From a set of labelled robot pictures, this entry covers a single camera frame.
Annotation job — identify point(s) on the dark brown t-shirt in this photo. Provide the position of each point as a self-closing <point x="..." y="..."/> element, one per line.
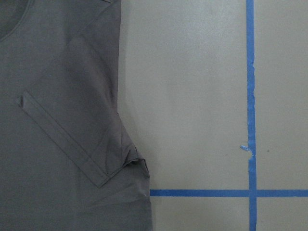
<point x="67" y="162"/>

